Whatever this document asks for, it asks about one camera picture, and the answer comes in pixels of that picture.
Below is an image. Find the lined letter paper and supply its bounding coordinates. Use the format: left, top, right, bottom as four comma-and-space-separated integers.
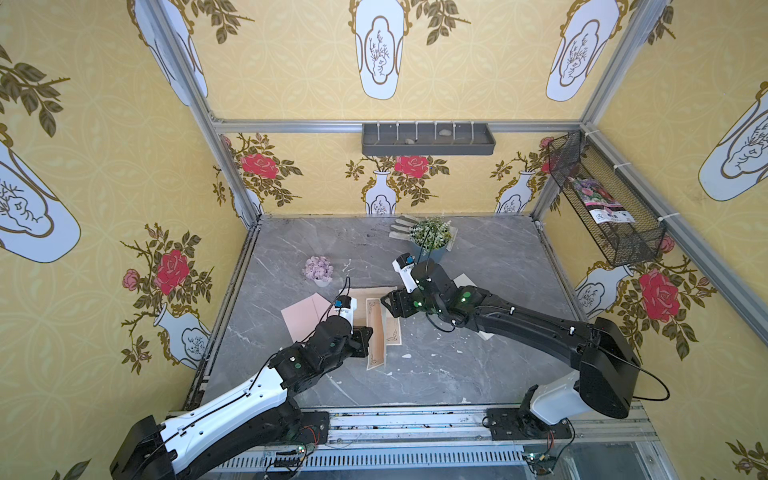
344, 286, 403, 361

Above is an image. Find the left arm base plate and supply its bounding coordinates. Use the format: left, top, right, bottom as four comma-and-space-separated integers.
267, 411, 330, 446

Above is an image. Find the pink envelope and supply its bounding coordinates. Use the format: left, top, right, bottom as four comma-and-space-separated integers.
281, 293, 331, 342

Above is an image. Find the purple artificial flower bunch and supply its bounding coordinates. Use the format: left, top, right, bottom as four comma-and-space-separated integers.
303, 256, 334, 281

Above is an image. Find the flower seed packet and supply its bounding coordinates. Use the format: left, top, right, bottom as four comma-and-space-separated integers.
570, 178, 635, 224

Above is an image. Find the green potted plant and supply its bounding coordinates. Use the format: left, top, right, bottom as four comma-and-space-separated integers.
409, 218, 454, 251

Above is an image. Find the white envelope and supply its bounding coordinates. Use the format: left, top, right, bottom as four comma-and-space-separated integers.
453, 273, 493, 341

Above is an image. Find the black wire mesh basket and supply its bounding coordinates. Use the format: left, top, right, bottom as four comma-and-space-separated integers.
545, 131, 666, 266

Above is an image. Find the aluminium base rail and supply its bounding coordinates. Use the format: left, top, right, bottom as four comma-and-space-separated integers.
207, 404, 678, 479

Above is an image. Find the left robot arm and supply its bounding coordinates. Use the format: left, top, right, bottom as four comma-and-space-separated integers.
109, 315, 374, 479

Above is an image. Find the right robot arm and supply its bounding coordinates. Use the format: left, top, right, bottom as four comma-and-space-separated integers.
381, 253, 640, 438

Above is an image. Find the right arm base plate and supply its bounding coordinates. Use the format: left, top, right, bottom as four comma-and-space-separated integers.
482, 407, 573, 441

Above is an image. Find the blue-grey plant pot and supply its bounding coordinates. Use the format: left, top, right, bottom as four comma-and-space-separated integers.
410, 243, 447, 263

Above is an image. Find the grey wall shelf tray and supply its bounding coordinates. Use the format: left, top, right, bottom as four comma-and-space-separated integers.
361, 121, 497, 156

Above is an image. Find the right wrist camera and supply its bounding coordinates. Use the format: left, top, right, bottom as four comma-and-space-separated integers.
392, 253, 417, 293

